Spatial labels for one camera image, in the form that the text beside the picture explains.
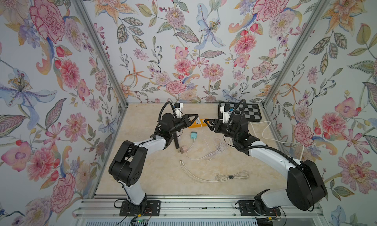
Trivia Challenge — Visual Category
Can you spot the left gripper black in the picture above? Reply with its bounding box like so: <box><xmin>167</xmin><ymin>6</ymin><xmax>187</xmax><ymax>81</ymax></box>
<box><xmin>167</xmin><ymin>115</ymin><xmax>198</xmax><ymax>136</ymax></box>

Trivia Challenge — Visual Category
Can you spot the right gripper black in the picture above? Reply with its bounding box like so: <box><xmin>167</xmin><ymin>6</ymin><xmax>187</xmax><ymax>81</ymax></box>
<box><xmin>205</xmin><ymin>119</ymin><xmax>241</xmax><ymax>143</ymax></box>

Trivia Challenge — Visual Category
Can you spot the teal usb charger adapter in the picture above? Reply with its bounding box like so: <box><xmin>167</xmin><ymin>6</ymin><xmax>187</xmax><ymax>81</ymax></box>
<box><xmin>190</xmin><ymin>131</ymin><xmax>197</xmax><ymax>140</ymax></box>

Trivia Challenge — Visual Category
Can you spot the white usb charging cable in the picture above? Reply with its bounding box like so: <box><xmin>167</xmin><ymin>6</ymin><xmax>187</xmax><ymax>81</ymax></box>
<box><xmin>185</xmin><ymin>137</ymin><xmax>229</xmax><ymax>162</ymax></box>

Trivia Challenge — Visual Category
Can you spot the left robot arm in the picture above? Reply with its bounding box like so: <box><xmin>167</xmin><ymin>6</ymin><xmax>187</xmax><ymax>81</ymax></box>
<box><xmin>109</xmin><ymin>102</ymin><xmax>199</xmax><ymax>206</ymax></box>

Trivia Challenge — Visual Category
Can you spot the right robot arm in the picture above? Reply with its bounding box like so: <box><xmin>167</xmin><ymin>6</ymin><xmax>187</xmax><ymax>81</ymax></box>
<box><xmin>204</xmin><ymin>99</ymin><xmax>328</xmax><ymax>216</ymax></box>

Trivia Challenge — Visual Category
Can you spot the black electric toothbrush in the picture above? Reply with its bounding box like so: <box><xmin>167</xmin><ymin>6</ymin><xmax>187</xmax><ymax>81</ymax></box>
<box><xmin>173</xmin><ymin>132</ymin><xmax>180</xmax><ymax>149</ymax></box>

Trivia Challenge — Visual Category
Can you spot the orange power strip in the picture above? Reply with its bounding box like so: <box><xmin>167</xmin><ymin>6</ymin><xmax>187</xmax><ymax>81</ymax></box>
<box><xmin>189</xmin><ymin>118</ymin><xmax>207</xmax><ymax>128</ymax></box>

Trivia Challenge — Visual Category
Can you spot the pink charger adapter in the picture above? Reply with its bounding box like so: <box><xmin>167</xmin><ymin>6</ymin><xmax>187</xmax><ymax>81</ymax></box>
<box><xmin>178</xmin><ymin>146</ymin><xmax>189</xmax><ymax>154</ymax></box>

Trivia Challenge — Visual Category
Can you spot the black white checkerboard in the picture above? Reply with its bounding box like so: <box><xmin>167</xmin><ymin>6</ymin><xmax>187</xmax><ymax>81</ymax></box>
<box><xmin>218</xmin><ymin>101</ymin><xmax>262</xmax><ymax>123</ymax></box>

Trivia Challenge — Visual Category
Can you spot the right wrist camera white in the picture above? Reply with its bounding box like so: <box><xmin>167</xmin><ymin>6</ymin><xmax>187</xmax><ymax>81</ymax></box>
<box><xmin>220</xmin><ymin>106</ymin><xmax>234</xmax><ymax>124</ymax></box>

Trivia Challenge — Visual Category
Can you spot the white power strip cord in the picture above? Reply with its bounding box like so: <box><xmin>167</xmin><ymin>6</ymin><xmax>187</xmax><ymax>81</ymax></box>
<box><xmin>248</xmin><ymin>120</ymin><xmax>305</xmax><ymax>168</ymax></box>

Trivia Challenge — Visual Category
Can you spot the beige bundled cable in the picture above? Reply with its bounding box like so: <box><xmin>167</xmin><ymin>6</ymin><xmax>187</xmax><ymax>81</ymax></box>
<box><xmin>179</xmin><ymin>159</ymin><xmax>250</xmax><ymax>183</ymax></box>

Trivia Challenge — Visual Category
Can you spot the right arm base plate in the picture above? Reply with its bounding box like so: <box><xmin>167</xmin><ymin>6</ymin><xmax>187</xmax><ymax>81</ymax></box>
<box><xmin>234</xmin><ymin>200</ymin><xmax>281</xmax><ymax>217</ymax></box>

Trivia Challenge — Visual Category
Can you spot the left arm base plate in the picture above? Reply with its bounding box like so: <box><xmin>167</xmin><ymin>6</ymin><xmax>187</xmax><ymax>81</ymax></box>
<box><xmin>119</xmin><ymin>200</ymin><xmax>161</xmax><ymax>217</ymax></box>

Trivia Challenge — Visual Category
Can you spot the aluminium front rail frame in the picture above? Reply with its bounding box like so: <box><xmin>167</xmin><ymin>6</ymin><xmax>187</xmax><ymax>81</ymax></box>
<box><xmin>73</xmin><ymin>195</ymin><xmax>328</xmax><ymax>226</ymax></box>

